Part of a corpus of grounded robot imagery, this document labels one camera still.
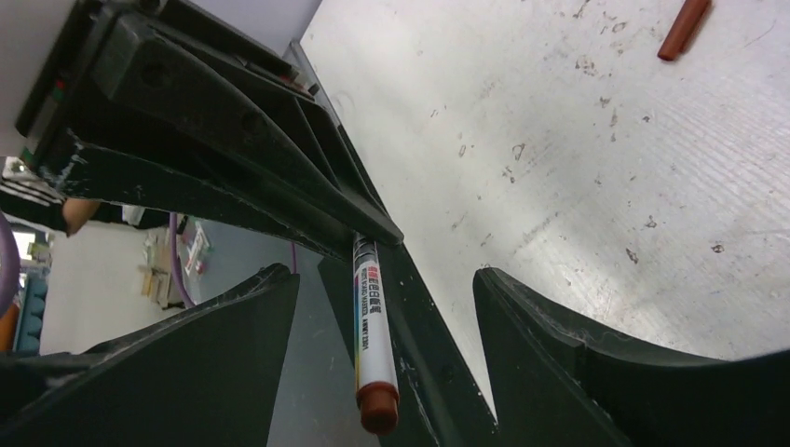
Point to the person in striped shirt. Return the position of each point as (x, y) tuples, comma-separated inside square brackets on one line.
[(27, 197)]

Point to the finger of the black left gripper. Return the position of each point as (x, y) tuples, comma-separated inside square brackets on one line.
[(162, 105), (441, 404)]

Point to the red marker cap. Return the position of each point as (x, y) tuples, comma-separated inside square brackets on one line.
[(684, 28)]

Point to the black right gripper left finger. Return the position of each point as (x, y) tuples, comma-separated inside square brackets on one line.
[(207, 376)]

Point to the silver marker pen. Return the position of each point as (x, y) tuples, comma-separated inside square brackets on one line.
[(377, 391)]

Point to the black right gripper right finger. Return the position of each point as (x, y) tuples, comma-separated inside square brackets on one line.
[(559, 378)]

